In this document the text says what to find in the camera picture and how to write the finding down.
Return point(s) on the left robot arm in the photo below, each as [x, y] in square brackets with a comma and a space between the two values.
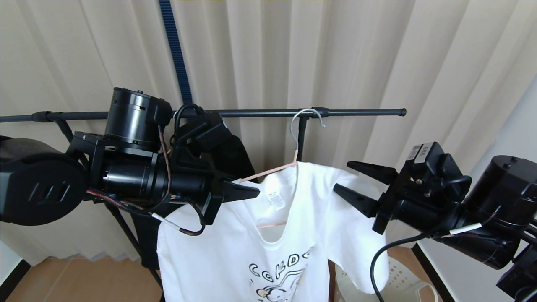
[37, 184]

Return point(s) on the beige curtain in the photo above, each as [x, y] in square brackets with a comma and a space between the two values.
[419, 54]
[63, 54]

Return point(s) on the pink clothes hanger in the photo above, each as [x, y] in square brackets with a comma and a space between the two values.
[293, 134]

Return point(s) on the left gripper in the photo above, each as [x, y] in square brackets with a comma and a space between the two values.
[205, 188]

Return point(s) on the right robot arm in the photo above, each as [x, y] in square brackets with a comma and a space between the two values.
[499, 201]

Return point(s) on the black clothes rack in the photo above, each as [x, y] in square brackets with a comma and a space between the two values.
[356, 112]

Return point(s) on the white garment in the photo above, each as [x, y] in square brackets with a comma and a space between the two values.
[235, 243]

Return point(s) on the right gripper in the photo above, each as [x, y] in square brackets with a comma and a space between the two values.
[402, 201]

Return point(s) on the black shorts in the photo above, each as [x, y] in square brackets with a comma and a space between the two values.
[235, 159]

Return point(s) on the white laundry basket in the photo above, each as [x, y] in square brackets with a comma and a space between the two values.
[402, 281]

